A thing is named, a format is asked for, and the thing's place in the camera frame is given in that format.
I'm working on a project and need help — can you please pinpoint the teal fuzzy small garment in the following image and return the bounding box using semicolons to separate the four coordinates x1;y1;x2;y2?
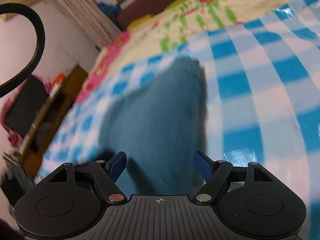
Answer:
98;57;204;196

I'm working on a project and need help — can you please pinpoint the wooden bedside cabinet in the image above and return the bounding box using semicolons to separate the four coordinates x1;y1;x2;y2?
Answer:
1;65;88;179

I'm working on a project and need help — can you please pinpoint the blue white checkered plastic sheet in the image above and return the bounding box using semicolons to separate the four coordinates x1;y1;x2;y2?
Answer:
35;0;320;240

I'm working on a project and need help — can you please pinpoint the cream floral bedsheet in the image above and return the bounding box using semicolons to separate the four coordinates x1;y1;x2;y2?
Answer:
76;0;289;102

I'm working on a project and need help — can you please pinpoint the blue plastic bag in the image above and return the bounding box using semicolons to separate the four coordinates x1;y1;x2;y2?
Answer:
97;2;122;22

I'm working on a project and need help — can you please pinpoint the beige curtain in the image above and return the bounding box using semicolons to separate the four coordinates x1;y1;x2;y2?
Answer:
56;0;121;48

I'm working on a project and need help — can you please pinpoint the yellow green pillow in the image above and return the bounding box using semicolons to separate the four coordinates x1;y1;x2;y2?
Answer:
127;0;194;30

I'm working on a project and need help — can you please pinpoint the black braided cable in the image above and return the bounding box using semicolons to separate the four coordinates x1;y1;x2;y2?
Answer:
0;3;46;98

